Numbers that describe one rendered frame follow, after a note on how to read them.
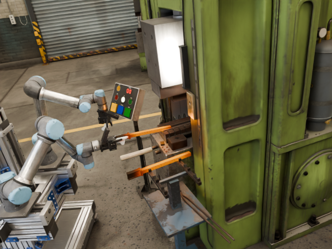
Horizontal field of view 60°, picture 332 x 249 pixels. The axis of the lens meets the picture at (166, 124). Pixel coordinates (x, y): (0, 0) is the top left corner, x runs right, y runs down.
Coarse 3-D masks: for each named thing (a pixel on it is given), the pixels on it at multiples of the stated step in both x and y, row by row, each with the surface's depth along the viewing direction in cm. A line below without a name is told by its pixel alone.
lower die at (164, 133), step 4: (176, 120) 231; (180, 120) 228; (184, 120) 227; (188, 120) 224; (160, 124) 227; (164, 124) 224; (168, 124) 224; (172, 124) 221; (184, 124) 219; (188, 124) 220; (168, 128) 216; (172, 128) 216; (176, 128) 216; (180, 128) 215; (184, 128) 215; (188, 128) 215; (160, 132) 223; (164, 132) 213; (172, 132) 212; (176, 132) 213; (184, 132) 215; (164, 136) 215; (168, 136) 212; (188, 136) 218
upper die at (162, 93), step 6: (156, 84) 199; (180, 84) 198; (156, 90) 203; (162, 90) 195; (168, 90) 197; (174, 90) 198; (180, 90) 200; (186, 90) 202; (162, 96) 197; (168, 96) 199
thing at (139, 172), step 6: (174, 156) 188; (180, 156) 187; (186, 156) 188; (162, 162) 183; (168, 162) 184; (138, 168) 178; (144, 168) 179; (156, 168) 181; (132, 174) 176; (138, 174) 178
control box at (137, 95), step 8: (120, 88) 259; (128, 88) 251; (136, 88) 245; (112, 96) 266; (120, 96) 258; (128, 96) 250; (136, 96) 244; (120, 104) 257; (128, 104) 249; (136, 104) 245; (136, 112) 247; (136, 120) 249
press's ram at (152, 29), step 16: (144, 32) 194; (160, 32) 174; (176, 32) 177; (144, 48) 204; (160, 48) 178; (176, 48) 181; (160, 64) 182; (176, 64) 186; (160, 80) 187; (176, 80) 190
